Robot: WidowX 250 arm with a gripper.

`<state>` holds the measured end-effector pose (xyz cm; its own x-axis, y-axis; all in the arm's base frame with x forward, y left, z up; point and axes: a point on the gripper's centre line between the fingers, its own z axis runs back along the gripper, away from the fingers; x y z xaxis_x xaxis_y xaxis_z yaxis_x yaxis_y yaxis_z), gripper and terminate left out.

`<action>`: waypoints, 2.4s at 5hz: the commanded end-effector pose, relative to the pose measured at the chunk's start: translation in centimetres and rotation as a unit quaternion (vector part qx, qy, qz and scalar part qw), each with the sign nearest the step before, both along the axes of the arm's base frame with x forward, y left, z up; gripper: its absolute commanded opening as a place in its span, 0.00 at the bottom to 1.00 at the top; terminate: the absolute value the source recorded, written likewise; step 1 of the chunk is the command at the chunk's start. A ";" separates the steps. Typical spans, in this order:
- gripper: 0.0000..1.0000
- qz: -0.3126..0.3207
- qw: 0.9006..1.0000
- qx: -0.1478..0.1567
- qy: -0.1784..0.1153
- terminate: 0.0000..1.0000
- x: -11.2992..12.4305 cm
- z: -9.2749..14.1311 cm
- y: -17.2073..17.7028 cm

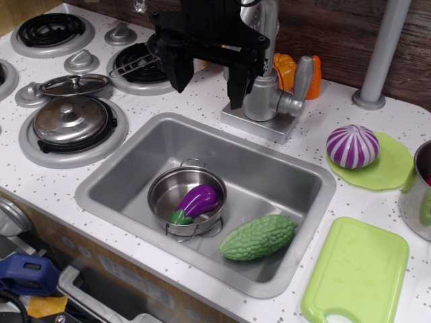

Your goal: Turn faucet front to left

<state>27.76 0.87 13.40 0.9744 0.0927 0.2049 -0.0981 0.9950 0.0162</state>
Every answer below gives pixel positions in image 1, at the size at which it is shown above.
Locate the back right stove burner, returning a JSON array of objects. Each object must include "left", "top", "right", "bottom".
[{"left": 106, "top": 42, "right": 206, "bottom": 96}]

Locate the stove burner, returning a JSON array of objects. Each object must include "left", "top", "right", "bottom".
[
  {"left": 106, "top": 42, "right": 206, "bottom": 96},
  {"left": 10, "top": 13, "right": 95, "bottom": 59}
]

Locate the small steel pot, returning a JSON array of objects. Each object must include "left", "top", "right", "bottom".
[{"left": 147, "top": 158, "right": 227, "bottom": 242}]

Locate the grey vertical pole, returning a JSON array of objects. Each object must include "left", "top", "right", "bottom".
[{"left": 352, "top": 0, "right": 411, "bottom": 110}]

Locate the front stove burner ring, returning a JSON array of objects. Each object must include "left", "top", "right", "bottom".
[{"left": 18, "top": 96, "right": 129, "bottom": 170}]

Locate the loose steel pot lid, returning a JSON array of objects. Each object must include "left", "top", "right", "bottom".
[{"left": 39, "top": 74, "right": 110, "bottom": 96}]

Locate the grey toy sink basin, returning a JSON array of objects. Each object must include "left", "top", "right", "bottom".
[{"left": 75, "top": 113, "right": 336, "bottom": 299}]

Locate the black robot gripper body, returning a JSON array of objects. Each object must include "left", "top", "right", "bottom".
[{"left": 149, "top": 1, "right": 270, "bottom": 72}]

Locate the orange toy bell pepper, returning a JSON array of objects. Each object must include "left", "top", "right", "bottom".
[{"left": 273, "top": 52, "right": 322, "bottom": 100}]

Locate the grey stove knob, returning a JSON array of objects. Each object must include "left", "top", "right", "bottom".
[
  {"left": 104, "top": 23, "right": 137, "bottom": 46},
  {"left": 15, "top": 82, "right": 52, "bottom": 108},
  {"left": 63, "top": 49, "right": 100, "bottom": 74}
]

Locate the light green round plate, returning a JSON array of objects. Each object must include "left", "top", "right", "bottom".
[{"left": 327, "top": 132, "right": 413, "bottom": 190}]

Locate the steel pot with lid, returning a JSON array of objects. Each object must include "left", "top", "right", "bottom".
[{"left": 32, "top": 96, "right": 118, "bottom": 153}]

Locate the grey stove knob middle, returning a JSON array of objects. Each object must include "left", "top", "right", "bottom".
[{"left": 63, "top": 49, "right": 100, "bottom": 74}]

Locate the silver toy faucet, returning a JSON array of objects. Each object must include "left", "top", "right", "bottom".
[{"left": 220, "top": 0, "right": 314, "bottom": 144}]

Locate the purple striped toy onion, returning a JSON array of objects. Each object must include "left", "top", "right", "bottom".
[{"left": 326, "top": 124, "right": 380, "bottom": 169}]

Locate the steel pot at right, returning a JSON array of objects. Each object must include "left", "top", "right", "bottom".
[{"left": 398, "top": 141, "right": 430, "bottom": 241}]

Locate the purple toy eggplant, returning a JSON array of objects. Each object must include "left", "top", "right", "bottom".
[{"left": 169, "top": 184, "right": 218, "bottom": 225}]

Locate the light green cutting board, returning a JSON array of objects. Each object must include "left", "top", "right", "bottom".
[{"left": 300, "top": 217, "right": 409, "bottom": 322}]

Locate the green toy bitter gourd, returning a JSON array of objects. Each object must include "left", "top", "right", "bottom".
[{"left": 218, "top": 214, "right": 298, "bottom": 261}]

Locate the grey stove knob front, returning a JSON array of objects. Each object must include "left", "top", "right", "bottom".
[{"left": 15, "top": 82, "right": 52, "bottom": 108}]

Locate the grey stove knob back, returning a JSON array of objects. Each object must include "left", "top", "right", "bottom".
[{"left": 104, "top": 23, "right": 137, "bottom": 46}]

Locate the far left burner ring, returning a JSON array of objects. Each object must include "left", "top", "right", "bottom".
[{"left": 0, "top": 59, "right": 20, "bottom": 102}]

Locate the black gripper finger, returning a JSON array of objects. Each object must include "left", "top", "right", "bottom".
[
  {"left": 158, "top": 40, "right": 194, "bottom": 93},
  {"left": 227, "top": 59, "right": 258, "bottom": 110}
]

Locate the back left stove burner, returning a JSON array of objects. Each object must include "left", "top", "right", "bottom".
[{"left": 10, "top": 13, "right": 95, "bottom": 59}]

